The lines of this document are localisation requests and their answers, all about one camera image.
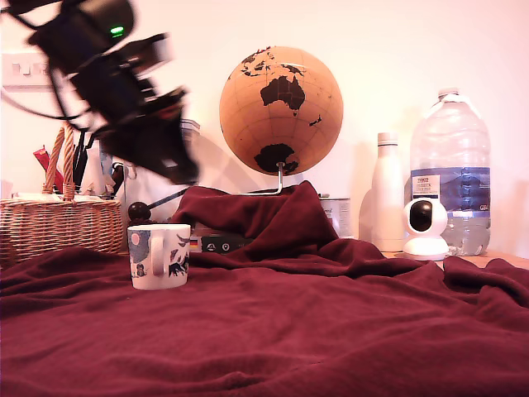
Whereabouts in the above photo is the red packet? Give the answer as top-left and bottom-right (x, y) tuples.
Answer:
(31, 146), (63, 194)

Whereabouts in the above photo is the dark red fleece blanket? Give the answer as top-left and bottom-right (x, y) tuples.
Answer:
(0, 179), (529, 397)

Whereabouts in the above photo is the black cable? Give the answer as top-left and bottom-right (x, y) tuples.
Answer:
(0, 0), (46, 32)
(0, 88), (90, 123)

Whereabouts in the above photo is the pale grey camera box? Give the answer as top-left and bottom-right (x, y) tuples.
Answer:
(123, 32), (173, 71)

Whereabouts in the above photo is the large clear water bottle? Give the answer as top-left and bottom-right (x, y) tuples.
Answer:
(408, 87), (492, 257)

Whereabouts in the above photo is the cork globe on metal stand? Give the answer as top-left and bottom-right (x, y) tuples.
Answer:
(218, 45), (344, 195)

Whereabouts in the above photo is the small white round camera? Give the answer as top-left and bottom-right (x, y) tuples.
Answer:
(401, 198), (450, 261)

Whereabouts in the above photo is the white wall light switch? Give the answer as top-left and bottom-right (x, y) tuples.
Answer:
(1, 52), (57, 90)

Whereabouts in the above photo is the metal tin can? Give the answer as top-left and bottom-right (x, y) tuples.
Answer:
(317, 196), (352, 240)

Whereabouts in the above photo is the black box with white icons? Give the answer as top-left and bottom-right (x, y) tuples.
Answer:
(200, 235), (254, 256)

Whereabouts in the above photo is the white paper sheet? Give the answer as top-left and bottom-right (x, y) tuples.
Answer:
(10, 192), (102, 203)

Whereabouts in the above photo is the white insulated bottle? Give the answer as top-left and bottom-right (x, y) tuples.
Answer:
(369, 131), (406, 254)

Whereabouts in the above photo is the black round knob tool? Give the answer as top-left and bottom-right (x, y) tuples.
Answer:
(126, 185), (193, 224)

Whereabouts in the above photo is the blue and white packet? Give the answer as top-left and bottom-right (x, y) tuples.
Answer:
(98, 151), (113, 187)

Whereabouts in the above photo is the white mug with blue animals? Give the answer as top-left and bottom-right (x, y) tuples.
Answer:
(126, 223), (192, 291)

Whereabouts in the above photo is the clear plastic storage container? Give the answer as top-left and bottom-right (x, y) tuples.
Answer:
(120, 118), (201, 227)

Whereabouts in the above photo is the wicker basket with handle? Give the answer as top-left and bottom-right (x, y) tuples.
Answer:
(0, 122), (124, 265)

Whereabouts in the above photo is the dark handled tool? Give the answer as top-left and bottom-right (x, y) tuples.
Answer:
(107, 163), (125, 198)

